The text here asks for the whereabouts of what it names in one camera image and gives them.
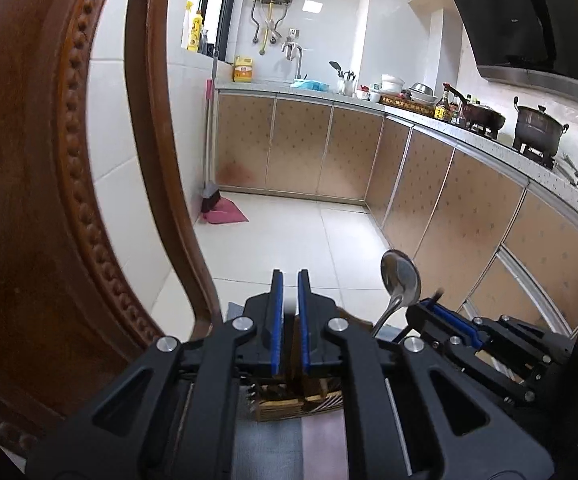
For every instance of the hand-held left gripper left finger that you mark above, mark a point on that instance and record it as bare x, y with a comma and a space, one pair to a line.
277, 322

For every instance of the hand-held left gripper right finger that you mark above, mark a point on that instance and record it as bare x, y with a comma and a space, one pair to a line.
303, 322

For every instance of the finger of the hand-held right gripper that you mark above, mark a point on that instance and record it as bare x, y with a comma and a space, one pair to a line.
524, 337
456, 322

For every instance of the metal spoon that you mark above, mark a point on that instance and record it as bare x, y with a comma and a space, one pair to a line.
400, 277

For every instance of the wooden utensil holder box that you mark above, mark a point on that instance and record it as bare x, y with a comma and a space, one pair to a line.
279, 407

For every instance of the pink dustpan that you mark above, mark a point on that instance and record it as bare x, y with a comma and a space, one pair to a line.
226, 214

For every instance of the kitchen counter cabinets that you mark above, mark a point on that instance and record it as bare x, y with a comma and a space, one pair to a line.
419, 185

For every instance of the gas stove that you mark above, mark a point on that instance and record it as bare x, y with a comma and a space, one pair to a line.
534, 156

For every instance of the broom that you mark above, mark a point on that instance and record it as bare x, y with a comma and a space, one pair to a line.
212, 135

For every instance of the black wok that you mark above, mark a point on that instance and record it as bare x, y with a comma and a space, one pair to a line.
484, 117

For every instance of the metal cooking pot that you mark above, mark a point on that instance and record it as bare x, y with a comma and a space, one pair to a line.
536, 127

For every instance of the sauce bottles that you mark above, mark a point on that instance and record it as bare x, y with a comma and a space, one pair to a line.
444, 107

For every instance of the woven tray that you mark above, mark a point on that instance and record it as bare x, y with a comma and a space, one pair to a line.
406, 105

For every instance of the stack of metal bowls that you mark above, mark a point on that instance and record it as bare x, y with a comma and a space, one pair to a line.
423, 94

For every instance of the blue cloth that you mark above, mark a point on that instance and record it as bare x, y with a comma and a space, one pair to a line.
310, 84

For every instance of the white utensil holder cup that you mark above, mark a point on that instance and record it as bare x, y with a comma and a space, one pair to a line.
347, 86

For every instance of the stack of white bowls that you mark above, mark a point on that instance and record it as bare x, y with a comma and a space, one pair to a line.
392, 84

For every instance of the yellow oil jug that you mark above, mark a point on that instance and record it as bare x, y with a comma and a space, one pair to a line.
243, 70

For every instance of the black spatula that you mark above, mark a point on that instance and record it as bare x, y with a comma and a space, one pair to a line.
335, 66

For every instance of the metal faucet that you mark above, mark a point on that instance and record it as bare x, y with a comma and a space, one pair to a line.
296, 57

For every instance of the carved wooden chair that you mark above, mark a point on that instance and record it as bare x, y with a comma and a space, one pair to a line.
29, 185

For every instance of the yellow detergent bottle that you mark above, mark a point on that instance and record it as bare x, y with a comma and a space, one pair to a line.
195, 32

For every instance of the yellow refill packet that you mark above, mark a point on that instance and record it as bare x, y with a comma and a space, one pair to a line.
186, 25

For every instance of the black range hood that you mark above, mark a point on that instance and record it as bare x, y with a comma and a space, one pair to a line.
529, 15

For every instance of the black framed window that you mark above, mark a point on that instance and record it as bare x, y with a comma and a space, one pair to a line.
224, 5

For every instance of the wall outlet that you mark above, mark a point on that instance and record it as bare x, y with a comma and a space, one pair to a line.
293, 34

